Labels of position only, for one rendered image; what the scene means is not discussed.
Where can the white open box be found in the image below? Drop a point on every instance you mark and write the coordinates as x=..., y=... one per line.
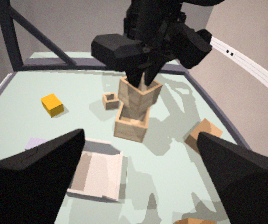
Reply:
x=98, y=171

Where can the yellow block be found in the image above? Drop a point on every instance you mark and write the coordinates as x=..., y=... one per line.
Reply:
x=52, y=105

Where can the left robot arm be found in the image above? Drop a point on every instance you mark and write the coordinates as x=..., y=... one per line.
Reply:
x=183, y=42

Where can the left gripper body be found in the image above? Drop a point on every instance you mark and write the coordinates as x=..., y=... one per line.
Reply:
x=121, y=53

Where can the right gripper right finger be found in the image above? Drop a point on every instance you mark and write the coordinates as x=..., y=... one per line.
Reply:
x=240, y=177

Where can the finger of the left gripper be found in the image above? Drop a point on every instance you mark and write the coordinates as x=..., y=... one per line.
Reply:
x=158, y=60
x=134, y=76

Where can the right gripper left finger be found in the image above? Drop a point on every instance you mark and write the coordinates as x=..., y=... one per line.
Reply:
x=33, y=183

